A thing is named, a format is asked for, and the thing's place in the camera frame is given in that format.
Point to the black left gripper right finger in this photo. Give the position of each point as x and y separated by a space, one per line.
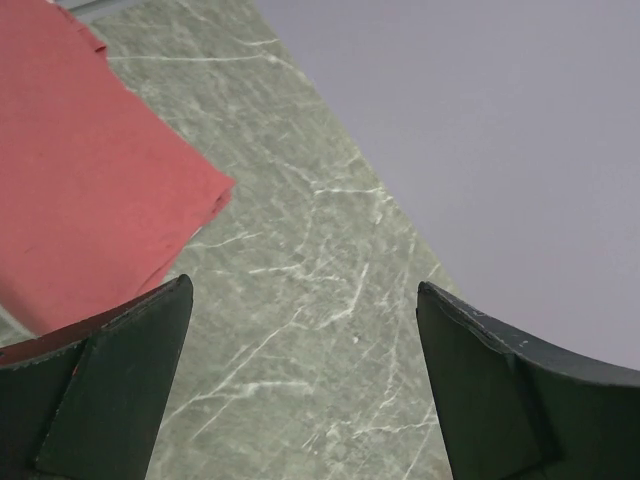
513 406

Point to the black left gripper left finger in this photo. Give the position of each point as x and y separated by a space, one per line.
86 401

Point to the folded red t-shirt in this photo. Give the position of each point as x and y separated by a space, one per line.
98 195

